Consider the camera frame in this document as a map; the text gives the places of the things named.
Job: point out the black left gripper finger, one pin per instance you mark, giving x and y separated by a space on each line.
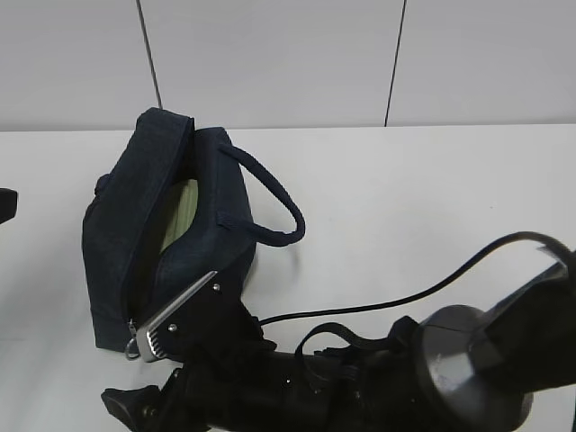
8 204

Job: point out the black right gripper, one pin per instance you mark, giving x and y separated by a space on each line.
236 379

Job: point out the dark navy fabric lunch bag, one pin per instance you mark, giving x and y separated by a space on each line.
128 278

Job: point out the green lidded lunch box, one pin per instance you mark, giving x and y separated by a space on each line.
180 209

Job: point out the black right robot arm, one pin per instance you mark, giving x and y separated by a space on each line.
461 369

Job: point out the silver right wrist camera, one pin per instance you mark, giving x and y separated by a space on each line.
150 349

